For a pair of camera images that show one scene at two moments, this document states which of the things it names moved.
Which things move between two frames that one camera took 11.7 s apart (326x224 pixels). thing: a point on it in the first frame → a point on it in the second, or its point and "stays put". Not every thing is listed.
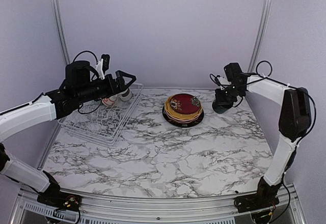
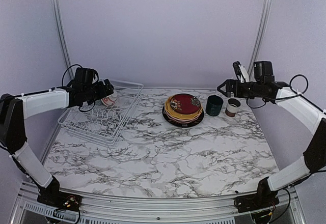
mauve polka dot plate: (183, 121) stays put
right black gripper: (219, 96) → (229, 82)
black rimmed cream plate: (183, 124) stays put
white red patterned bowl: (107, 101) stays put
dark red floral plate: (185, 103) stays put
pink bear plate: (183, 119) stays put
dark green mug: (220, 106) → (214, 105)
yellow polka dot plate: (168, 109) stays put
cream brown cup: (125, 95) → (232, 106)
